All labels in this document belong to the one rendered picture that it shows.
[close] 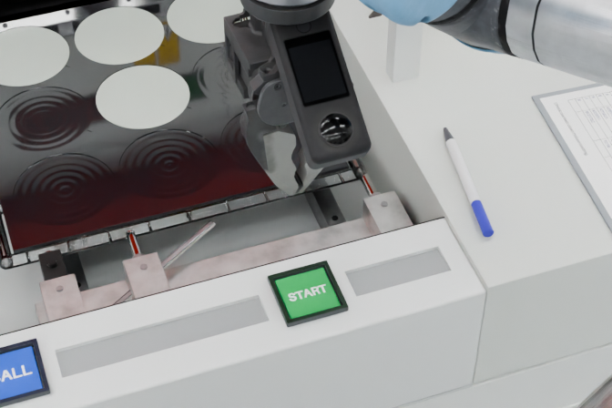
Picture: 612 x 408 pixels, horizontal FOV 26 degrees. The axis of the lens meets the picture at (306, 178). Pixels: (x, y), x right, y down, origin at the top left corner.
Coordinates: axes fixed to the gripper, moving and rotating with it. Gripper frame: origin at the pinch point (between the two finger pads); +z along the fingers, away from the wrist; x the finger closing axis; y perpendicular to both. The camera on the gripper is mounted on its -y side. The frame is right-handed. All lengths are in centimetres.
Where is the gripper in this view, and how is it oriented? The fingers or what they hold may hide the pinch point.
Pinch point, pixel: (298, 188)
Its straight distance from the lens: 110.1
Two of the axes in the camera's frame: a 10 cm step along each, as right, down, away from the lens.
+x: -9.3, 2.6, -2.6
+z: 0.0, 6.9, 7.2
